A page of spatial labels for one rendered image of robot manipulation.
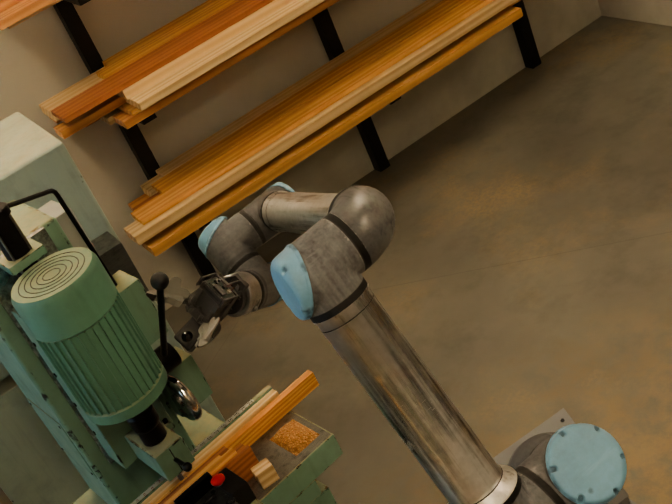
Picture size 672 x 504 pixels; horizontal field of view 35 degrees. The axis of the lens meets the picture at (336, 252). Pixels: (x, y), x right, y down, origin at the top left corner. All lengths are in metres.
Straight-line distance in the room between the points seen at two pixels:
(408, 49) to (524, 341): 1.47
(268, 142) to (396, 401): 2.60
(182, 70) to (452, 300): 1.33
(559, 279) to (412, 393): 2.21
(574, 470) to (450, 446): 0.24
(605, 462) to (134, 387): 0.88
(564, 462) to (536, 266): 2.18
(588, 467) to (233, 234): 0.89
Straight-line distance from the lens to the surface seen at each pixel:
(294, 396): 2.38
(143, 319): 2.33
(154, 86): 4.02
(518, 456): 2.18
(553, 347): 3.69
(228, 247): 2.29
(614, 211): 4.25
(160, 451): 2.19
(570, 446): 1.97
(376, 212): 1.79
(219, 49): 4.08
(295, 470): 2.25
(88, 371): 2.03
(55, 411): 2.32
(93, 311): 1.97
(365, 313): 1.77
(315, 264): 1.74
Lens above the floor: 2.33
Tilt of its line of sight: 30 degrees down
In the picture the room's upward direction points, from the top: 25 degrees counter-clockwise
